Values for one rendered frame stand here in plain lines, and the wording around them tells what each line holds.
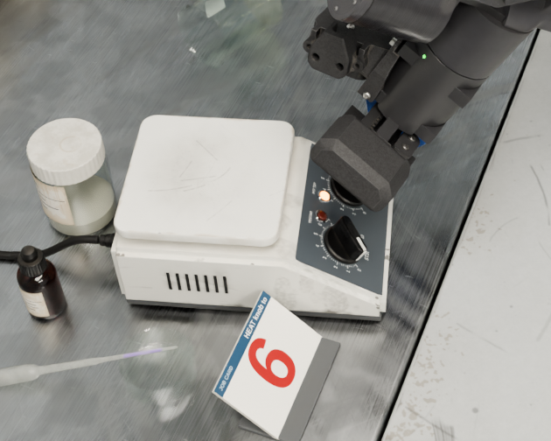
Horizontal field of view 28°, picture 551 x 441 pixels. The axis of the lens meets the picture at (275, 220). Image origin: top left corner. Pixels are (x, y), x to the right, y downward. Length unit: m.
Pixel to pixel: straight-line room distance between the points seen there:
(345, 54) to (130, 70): 0.35
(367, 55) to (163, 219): 0.18
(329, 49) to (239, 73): 0.29
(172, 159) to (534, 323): 0.30
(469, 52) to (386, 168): 0.09
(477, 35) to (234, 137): 0.22
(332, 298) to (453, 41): 0.21
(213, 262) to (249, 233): 0.04
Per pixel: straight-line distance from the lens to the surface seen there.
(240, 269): 0.79
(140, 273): 0.81
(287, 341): 0.80
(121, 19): 1.10
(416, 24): 0.68
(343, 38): 0.73
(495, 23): 0.70
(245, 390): 0.76
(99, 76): 1.04
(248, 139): 0.83
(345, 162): 0.71
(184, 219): 0.78
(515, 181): 0.93
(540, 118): 0.98
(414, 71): 0.74
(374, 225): 0.84
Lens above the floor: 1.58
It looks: 49 degrees down
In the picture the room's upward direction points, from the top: 4 degrees counter-clockwise
